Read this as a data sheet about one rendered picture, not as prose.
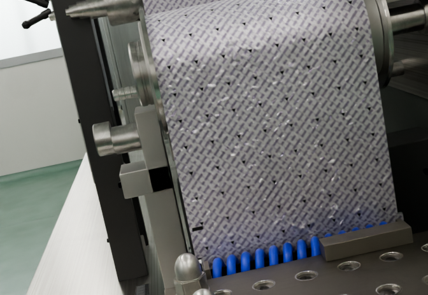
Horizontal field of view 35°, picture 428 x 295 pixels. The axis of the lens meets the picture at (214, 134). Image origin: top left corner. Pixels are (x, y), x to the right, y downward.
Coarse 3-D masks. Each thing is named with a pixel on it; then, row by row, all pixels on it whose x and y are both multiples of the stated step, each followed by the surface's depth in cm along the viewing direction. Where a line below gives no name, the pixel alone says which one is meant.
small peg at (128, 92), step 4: (120, 88) 78; (124, 88) 78; (128, 88) 77; (132, 88) 77; (112, 92) 77; (116, 92) 77; (120, 92) 77; (124, 92) 77; (128, 92) 77; (132, 92) 77; (136, 92) 77; (116, 96) 77; (120, 96) 77; (124, 96) 77; (128, 96) 77; (132, 96) 78; (136, 96) 78; (116, 100) 77
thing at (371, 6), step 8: (368, 0) 75; (368, 8) 75; (376, 8) 75; (368, 16) 74; (376, 16) 74; (376, 24) 74; (376, 32) 75; (376, 40) 75; (144, 48) 73; (376, 48) 75; (144, 56) 73; (376, 56) 76; (376, 64) 77; (152, 80) 73; (152, 88) 74; (160, 120) 79
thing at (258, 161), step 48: (192, 96) 73; (240, 96) 74; (288, 96) 74; (336, 96) 75; (192, 144) 74; (240, 144) 75; (288, 144) 75; (336, 144) 76; (384, 144) 76; (192, 192) 75; (240, 192) 76; (288, 192) 76; (336, 192) 77; (384, 192) 78; (192, 240) 76; (240, 240) 77
